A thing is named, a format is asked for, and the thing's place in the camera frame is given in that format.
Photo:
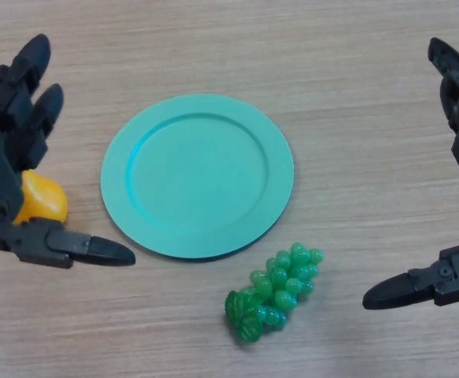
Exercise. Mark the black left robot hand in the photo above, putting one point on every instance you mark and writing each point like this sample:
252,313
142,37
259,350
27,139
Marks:
1,122

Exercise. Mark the yellow pear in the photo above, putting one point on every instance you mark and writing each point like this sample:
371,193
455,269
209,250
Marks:
46,199

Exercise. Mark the green round plate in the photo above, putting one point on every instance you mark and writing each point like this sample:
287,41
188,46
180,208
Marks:
197,177

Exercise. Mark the green grape bunch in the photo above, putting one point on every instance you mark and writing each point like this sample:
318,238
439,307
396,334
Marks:
280,285

